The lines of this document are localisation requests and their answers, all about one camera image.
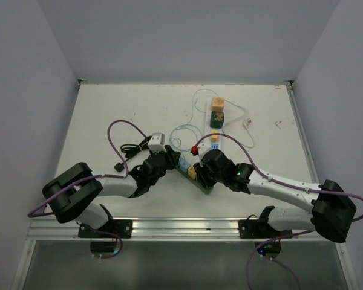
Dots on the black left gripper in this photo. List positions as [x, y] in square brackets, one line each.
[173, 158]

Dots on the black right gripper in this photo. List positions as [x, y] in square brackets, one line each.
[200, 171]

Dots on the green power strip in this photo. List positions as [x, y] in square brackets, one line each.
[198, 182]

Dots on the light blue USB charger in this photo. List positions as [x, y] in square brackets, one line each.
[184, 165]

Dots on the yellow USB charger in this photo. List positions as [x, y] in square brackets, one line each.
[192, 173]

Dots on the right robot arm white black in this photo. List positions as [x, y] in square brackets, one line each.
[323, 208]

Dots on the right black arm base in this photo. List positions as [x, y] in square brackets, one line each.
[259, 228]

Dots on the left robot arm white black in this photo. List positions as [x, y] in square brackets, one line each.
[71, 195]

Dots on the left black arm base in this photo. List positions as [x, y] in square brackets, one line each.
[109, 228]

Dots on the small yellow plug on strip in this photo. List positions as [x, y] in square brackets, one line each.
[214, 137]

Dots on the white three-pin plug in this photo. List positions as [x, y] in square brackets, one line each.
[246, 123]

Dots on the orange cube socket adapter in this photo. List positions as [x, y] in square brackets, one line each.
[217, 104]

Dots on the white power strip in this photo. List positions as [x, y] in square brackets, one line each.
[207, 129]

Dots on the dark green cube adapter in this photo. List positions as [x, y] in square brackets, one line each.
[216, 120]

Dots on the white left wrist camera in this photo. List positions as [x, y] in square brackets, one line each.
[156, 142]

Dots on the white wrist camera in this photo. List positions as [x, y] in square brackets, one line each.
[197, 150]
[156, 142]

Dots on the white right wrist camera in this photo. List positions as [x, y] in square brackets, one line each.
[197, 150]

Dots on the aluminium mounting rail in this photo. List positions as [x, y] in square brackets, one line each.
[156, 229]

